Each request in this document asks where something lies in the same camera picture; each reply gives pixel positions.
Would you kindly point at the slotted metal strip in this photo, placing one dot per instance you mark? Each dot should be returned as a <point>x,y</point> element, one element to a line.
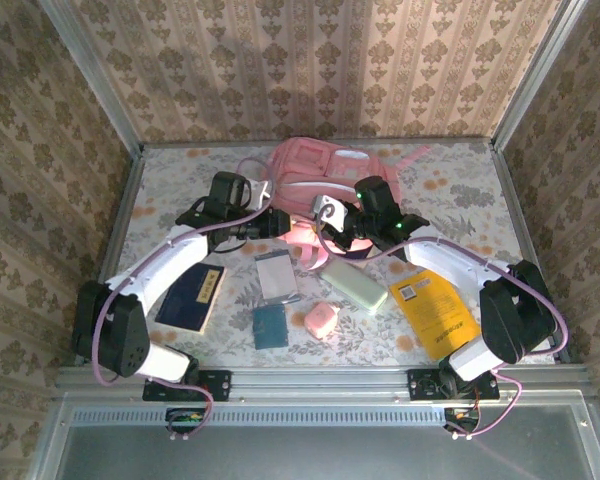
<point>305,416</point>

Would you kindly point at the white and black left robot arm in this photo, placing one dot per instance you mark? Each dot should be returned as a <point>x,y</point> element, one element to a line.
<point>170,260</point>

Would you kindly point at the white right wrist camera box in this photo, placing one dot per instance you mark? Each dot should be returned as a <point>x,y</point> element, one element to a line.
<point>330,212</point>

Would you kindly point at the small pink rounded case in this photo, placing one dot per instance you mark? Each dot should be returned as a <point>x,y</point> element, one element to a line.
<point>320,320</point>

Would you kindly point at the aluminium frame post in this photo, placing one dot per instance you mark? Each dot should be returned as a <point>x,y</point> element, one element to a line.
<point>95,85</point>
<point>535,80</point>

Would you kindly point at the yellow paperback book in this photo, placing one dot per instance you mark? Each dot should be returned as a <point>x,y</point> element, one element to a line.
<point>430,320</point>

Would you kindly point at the thick navy book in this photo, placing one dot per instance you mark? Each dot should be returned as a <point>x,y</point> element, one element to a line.
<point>190,305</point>

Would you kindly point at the pink school backpack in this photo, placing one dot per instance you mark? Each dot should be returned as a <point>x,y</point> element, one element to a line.
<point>305,165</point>

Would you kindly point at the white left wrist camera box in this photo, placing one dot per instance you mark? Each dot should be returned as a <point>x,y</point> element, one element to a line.
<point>262,192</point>

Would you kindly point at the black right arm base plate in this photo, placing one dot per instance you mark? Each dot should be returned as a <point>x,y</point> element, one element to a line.
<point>422,385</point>

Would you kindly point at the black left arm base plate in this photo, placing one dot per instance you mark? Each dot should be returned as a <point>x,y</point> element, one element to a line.
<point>215,385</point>

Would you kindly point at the wide aluminium frame rail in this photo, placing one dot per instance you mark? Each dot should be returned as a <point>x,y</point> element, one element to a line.
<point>320,382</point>

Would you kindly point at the grey metal sheet panel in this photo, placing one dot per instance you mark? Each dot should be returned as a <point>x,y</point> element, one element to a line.
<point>305,455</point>

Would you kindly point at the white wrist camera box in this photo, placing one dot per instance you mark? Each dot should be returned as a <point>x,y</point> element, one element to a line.
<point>330,212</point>
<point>262,192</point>

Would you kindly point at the teal square pouch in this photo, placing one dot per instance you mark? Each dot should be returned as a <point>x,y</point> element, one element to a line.
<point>270,327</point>

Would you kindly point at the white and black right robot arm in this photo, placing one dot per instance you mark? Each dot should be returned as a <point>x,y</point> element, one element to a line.
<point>445,260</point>

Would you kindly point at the mint green pencil case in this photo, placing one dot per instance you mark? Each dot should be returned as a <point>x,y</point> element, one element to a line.
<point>355,285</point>

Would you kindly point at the thin aluminium table edge rail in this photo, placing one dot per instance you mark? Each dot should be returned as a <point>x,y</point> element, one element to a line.
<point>455,141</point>

